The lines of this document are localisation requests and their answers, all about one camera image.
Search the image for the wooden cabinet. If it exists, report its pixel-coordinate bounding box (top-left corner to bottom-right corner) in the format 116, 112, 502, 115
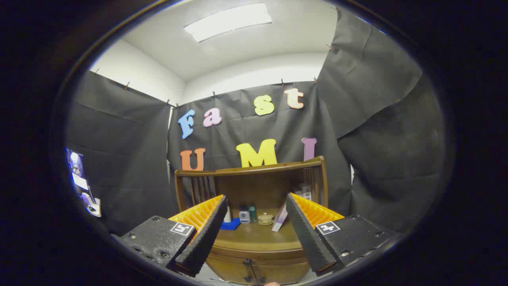
175, 156, 329, 286

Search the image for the purple book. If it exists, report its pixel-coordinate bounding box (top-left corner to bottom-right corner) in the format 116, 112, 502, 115
271, 201, 289, 232

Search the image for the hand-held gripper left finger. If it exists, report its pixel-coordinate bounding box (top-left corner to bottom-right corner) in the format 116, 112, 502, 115
117, 194, 229, 278

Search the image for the wooden countertop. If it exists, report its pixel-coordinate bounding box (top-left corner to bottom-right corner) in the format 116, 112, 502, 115
214, 209, 304, 251

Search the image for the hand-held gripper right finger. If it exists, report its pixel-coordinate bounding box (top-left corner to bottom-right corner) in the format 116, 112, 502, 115
286, 193, 399, 277

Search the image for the ceiling light panel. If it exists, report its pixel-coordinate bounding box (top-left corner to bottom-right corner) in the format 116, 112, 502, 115
183, 3, 273, 43

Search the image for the wooden drawer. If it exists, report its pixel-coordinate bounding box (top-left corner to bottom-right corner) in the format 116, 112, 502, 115
205, 244, 312, 274

